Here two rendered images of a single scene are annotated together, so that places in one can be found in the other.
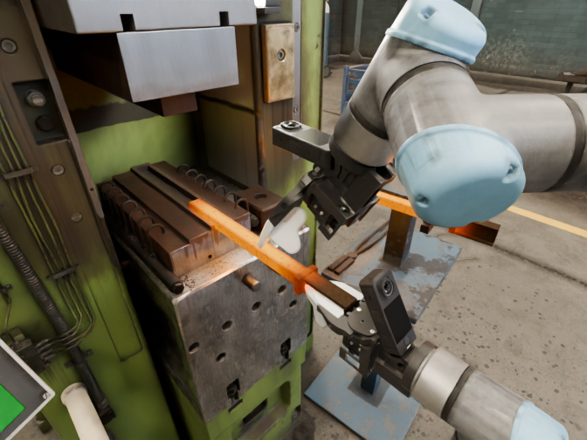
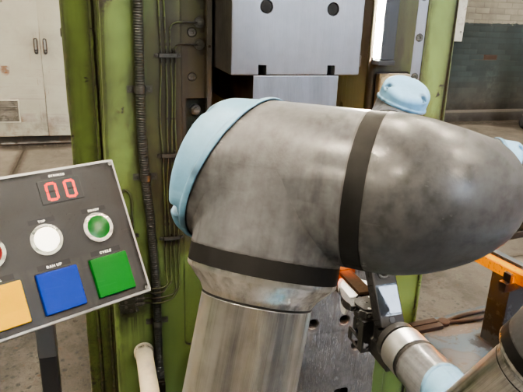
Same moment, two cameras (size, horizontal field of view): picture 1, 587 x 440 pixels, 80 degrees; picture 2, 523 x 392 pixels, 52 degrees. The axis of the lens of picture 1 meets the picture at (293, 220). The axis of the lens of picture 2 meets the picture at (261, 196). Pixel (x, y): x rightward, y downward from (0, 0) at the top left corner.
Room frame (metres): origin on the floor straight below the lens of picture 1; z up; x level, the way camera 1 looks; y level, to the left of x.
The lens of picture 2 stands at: (-0.49, -0.30, 1.49)
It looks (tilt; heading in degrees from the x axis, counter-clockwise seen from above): 19 degrees down; 26
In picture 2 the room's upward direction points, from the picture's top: 2 degrees clockwise
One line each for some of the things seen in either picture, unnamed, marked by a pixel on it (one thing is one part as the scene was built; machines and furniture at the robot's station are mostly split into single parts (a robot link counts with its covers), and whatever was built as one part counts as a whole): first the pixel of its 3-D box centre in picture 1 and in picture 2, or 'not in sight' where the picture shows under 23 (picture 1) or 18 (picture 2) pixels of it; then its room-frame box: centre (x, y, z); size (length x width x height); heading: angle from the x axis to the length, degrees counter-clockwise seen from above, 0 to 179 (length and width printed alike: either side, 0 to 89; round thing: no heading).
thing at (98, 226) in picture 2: not in sight; (98, 226); (0.23, 0.41, 1.09); 0.05 x 0.03 x 0.04; 134
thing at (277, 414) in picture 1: (217, 367); not in sight; (0.81, 0.29, 0.23); 0.55 x 0.37 x 0.47; 44
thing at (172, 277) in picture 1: (136, 244); not in sight; (0.64, 0.36, 0.93); 0.40 x 0.03 x 0.03; 44
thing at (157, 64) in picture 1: (133, 51); (267, 85); (0.76, 0.32, 1.32); 0.42 x 0.20 x 0.10; 44
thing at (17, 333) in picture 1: (31, 355); (131, 296); (0.44, 0.53, 0.80); 0.06 x 0.03 x 0.14; 134
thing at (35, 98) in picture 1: (41, 112); (195, 118); (0.59, 0.42, 1.24); 0.03 x 0.03 x 0.07; 44
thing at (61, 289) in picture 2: not in sight; (61, 289); (0.12, 0.40, 1.01); 0.07 x 0.05 x 0.07; 159
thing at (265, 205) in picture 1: (260, 207); not in sight; (0.78, 0.09, 0.95); 0.12 x 0.08 x 0.06; 44
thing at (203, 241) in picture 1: (168, 207); not in sight; (0.76, 0.32, 0.96); 0.42 x 0.20 x 0.09; 44
